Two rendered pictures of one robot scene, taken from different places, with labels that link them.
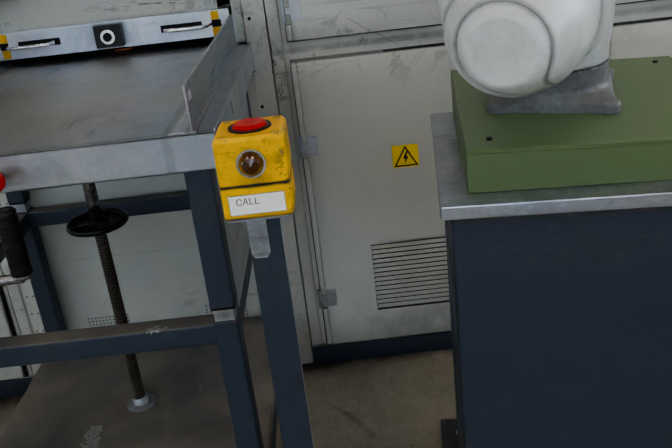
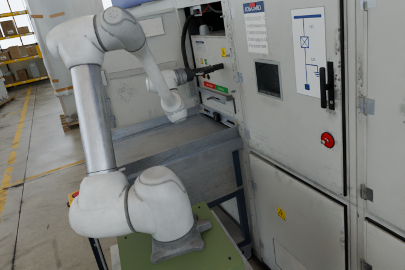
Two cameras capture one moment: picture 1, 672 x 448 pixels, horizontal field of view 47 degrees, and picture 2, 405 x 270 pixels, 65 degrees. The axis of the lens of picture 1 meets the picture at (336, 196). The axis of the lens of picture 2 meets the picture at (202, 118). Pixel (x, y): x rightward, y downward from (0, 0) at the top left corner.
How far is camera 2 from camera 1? 1.60 m
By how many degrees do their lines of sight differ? 62
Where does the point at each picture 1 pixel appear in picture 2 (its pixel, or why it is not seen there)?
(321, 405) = not seen: outside the picture
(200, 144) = not seen: hidden behind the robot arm
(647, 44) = (389, 247)
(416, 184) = (285, 228)
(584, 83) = (155, 243)
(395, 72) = (276, 177)
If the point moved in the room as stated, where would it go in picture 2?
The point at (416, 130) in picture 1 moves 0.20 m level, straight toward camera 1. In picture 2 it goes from (284, 206) to (246, 220)
